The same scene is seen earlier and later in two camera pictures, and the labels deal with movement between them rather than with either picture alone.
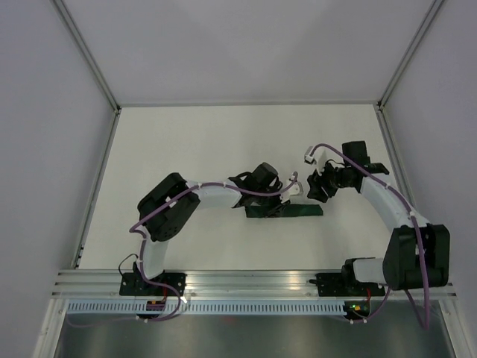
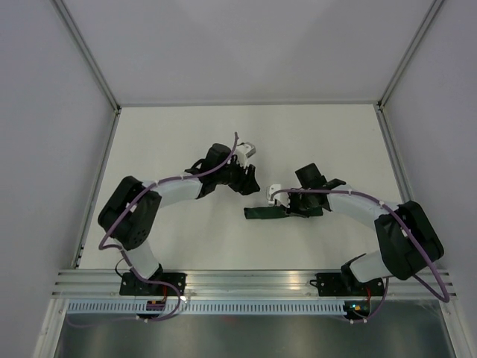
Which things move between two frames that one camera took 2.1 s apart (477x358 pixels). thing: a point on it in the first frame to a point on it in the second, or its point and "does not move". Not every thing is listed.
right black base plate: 335,284 does not move
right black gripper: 316,181 to 292,209
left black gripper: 279,204 to 247,184
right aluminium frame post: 431,13 does not move
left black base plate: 135,284 does not move
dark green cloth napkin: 288,210 does not move
